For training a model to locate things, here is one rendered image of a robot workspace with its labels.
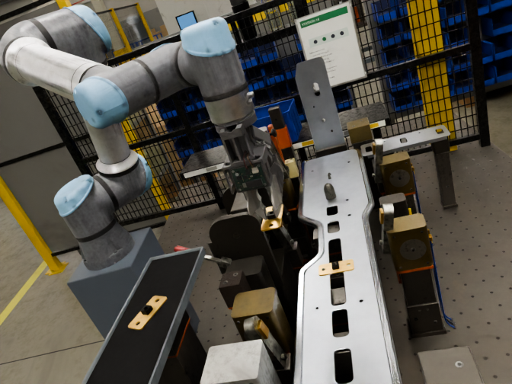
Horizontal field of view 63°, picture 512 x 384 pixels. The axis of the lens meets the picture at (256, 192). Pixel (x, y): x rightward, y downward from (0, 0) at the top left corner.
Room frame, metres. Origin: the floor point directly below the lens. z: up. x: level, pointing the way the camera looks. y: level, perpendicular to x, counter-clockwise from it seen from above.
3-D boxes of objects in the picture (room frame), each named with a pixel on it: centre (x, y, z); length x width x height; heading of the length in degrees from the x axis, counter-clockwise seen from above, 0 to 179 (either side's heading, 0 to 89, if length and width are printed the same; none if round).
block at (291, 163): (1.36, -0.15, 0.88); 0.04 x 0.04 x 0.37; 74
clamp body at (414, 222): (0.80, -0.31, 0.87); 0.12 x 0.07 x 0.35; 74
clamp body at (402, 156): (1.13, -0.44, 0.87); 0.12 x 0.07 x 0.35; 74
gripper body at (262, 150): (0.68, -0.01, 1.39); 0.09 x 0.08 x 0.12; 163
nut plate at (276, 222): (0.71, -0.01, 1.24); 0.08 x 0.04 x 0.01; 163
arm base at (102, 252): (1.10, 0.46, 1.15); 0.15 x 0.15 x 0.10
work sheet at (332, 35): (1.75, -0.50, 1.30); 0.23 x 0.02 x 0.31; 74
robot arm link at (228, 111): (0.69, -0.01, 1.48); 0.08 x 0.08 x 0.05
